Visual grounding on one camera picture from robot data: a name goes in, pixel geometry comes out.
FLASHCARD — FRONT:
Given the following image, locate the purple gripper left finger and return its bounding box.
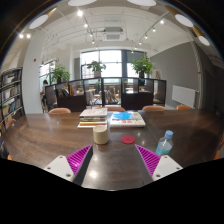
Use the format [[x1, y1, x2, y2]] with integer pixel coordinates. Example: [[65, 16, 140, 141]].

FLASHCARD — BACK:
[[43, 144, 94, 187]]

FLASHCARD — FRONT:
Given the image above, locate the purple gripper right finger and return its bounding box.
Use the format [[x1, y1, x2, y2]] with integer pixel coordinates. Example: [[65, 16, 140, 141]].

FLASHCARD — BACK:
[[134, 143, 184, 183]]

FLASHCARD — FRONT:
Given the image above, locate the clear water bottle blue cap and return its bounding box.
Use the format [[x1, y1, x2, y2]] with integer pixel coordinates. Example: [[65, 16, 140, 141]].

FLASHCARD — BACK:
[[156, 130, 173, 156]]

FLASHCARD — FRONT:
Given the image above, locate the red round coaster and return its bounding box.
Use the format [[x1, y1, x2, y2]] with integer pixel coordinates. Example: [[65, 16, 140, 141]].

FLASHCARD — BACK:
[[121, 135, 135, 144]]

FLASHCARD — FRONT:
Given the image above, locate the beige ceramic cup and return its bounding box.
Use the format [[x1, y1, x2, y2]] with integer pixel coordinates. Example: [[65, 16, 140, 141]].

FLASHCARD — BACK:
[[93, 126, 108, 144]]

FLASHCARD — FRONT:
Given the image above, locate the stack of books left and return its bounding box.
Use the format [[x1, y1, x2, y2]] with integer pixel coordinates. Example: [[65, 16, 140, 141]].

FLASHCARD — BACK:
[[78, 108, 107, 128]]

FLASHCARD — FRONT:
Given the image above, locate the blue cover book right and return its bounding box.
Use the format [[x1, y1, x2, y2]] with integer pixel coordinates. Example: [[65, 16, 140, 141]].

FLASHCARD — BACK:
[[110, 111, 146, 127]]

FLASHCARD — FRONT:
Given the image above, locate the orange chair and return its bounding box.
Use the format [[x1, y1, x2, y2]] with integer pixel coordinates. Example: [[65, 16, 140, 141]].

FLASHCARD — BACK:
[[106, 107, 126, 112], [176, 105, 191, 110], [142, 105, 167, 111], [49, 108, 71, 114]]

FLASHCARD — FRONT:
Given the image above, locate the orange chair far left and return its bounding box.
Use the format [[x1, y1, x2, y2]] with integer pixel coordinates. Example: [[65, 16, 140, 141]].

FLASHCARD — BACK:
[[49, 108, 71, 114]]

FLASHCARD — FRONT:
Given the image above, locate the orange chair far right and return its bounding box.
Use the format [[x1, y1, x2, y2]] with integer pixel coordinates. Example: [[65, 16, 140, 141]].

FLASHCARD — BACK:
[[176, 105, 191, 110]]

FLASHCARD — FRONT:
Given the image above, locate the orange chair middle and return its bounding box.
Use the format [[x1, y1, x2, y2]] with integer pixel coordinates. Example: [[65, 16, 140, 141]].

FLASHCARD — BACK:
[[106, 107, 126, 112]]

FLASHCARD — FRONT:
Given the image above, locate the black divider shelf unit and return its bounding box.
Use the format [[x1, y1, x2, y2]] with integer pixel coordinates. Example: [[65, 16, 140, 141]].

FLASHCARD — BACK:
[[46, 77, 167, 112]]

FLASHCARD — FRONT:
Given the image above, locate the left potted plant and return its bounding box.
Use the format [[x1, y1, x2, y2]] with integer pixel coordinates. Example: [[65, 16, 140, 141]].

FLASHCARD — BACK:
[[51, 64, 71, 84]]

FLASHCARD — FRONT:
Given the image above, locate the potted plant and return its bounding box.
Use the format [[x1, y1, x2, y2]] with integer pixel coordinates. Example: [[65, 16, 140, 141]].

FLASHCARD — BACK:
[[131, 57, 155, 78], [51, 64, 71, 84], [87, 61, 106, 77]]

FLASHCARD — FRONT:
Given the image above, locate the right potted plant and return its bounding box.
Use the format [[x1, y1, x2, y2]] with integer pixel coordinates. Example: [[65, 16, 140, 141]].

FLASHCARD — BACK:
[[131, 57, 155, 78]]

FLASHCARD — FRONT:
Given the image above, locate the middle potted plant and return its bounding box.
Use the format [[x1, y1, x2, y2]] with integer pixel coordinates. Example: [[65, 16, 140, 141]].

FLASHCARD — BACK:
[[87, 61, 106, 77]]

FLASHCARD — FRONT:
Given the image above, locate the ceiling air conditioner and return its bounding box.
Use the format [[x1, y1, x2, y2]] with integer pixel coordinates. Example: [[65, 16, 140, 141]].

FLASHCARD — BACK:
[[103, 27, 123, 41]]

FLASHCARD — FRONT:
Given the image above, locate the white wall radiator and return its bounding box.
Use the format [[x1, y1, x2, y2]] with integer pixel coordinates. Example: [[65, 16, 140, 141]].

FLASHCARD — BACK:
[[172, 85, 196, 108]]

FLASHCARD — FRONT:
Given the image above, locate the bookshelf at left wall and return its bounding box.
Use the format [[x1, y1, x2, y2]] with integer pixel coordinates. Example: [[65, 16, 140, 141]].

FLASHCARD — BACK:
[[0, 68, 25, 135]]

